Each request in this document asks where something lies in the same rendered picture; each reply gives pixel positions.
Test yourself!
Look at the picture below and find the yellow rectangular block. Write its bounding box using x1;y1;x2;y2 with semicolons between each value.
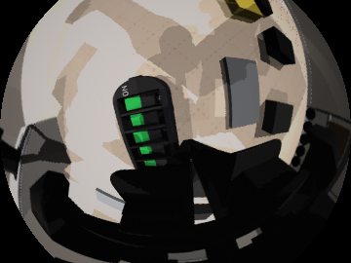
226;0;264;22

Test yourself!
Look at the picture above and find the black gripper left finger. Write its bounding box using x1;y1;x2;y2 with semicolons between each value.
110;139;195;217

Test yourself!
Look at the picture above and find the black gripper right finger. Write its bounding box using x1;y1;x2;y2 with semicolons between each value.
188;139;282;220

